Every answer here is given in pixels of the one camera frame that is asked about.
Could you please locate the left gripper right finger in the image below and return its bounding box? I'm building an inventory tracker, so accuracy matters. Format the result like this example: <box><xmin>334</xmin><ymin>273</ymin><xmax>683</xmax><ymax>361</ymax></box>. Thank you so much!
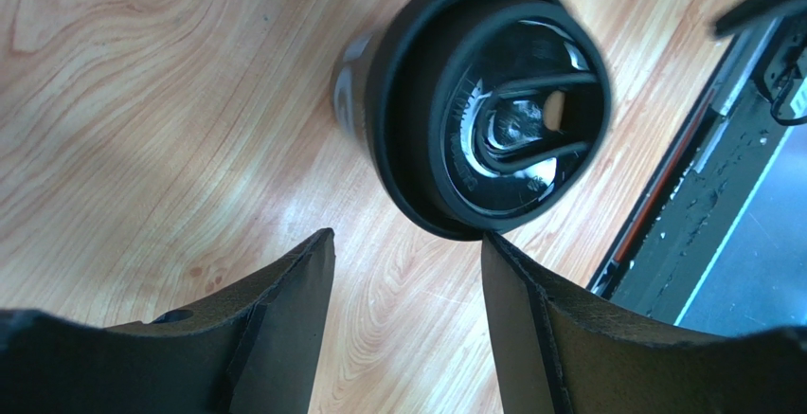
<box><xmin>481</xmin><ymin>233</ymin><xmax>806</xmax><ymax>413</ymax></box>

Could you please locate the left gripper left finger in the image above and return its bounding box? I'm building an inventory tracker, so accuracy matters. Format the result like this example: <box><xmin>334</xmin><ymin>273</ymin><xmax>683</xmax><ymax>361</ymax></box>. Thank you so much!
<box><xmin>1</xmin><ymin>228</ymin><xmax>335</xmax><ymax>413</ymax></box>

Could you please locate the single dark plastic cup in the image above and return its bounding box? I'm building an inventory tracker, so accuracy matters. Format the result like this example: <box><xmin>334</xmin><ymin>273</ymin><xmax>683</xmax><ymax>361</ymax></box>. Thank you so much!
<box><xmin>332</xmin><ymin>31</ymin><xmax>380</xmax><ymax>155</ymax></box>

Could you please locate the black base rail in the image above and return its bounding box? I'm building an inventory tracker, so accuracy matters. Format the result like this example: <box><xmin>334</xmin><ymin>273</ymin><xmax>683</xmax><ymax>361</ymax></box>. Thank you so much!
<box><xmin>588</xmin><ymin>17</ymin><xmax>806</xmax><ymax>335</ymax></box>

